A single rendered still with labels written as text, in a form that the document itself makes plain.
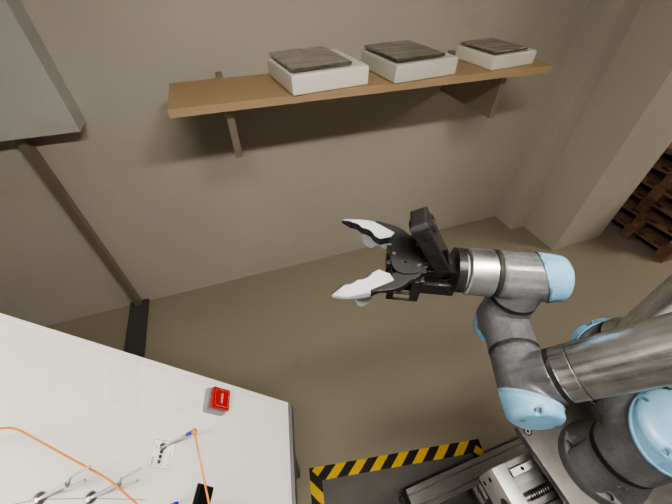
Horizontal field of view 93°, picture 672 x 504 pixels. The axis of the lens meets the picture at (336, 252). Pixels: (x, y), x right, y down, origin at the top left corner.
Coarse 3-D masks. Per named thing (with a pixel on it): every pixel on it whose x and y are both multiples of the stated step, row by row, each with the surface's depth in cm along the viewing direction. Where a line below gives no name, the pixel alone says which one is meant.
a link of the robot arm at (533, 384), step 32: (512, 352) 48; (544, 352) 45; (576, 352) 41; (608, 352) 39; (640, 352) 37; (512, 384) 45; (544, 384) 43; (576, 384) 41; (608, 384) 39; (640, 384) 37; (512, 416) 44; (544, 416) 42
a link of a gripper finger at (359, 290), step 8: (376, 272) 47; (384, 272) 47; (360, 280) 47; (368, 280) 47; (376, 280) 46; (384, 280) 46; (392, 280) 46; (344, 288) 46; (352, 288) 46; (360, 288) 46; (368, 288) 46; (336, 296) 46; (344, 296) 46; (352, 296) 46; (360, 296) 46; (368, 296) 46; (360, 304) 49
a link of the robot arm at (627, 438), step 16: (608, 400) 58; (624, 400) 55; (640, 400) 53; (656, 400) 52; (608, 416) 57; (624, 416) 54; (640, 416) 51; (656, 416) 51; (608, 432) 57; (624, 432) 54; (640, 432) 51; (656, 432) 49; (608, 448) 57; (624, 448) 54; (640, 448) 51; (656, 448) 49; (624, 464) 54; (640, 464) 52; (656, 464) 50; (640, 480) 54; (656, 480) 52
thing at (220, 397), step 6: (216, 390) 80; (222, 390) 81; (228, 390) 83; (216, 396) 79; (222, 396) 80; (228, 396) 82; (210, 402) 78; (216, 402) 78; (222, 402) 79; (228, 402) 81; (216, 408) 78; (222, 408) 78; (228, 408) 80
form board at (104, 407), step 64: (0, 320) 56; (0, 384) 52; (64, 384) 59; (128, 384) 67; (192, 384) 79; (0, 448) 48; (64, 448) 54; (128, 448) 61; (192, 448) 71; (256, 448) 84
